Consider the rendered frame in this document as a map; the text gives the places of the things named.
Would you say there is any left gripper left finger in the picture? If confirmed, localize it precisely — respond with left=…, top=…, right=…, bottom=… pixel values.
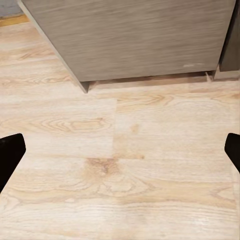
left=0, top=133, right=26, bottom=193

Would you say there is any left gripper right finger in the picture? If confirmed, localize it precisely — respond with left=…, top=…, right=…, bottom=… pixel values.
left=224, top=133, right=240, bottom=173

